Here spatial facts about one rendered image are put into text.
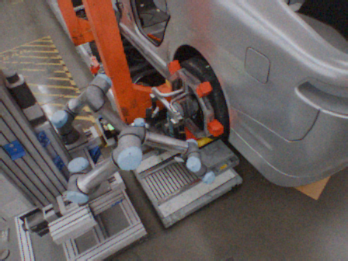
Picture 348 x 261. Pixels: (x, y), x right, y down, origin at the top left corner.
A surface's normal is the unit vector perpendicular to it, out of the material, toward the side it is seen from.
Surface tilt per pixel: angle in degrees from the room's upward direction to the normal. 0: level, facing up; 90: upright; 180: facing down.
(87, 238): 0
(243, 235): 0
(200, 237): 0
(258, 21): 53
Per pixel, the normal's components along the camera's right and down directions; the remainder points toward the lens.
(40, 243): -0.10, -0.69
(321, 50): -0.27, -0.40
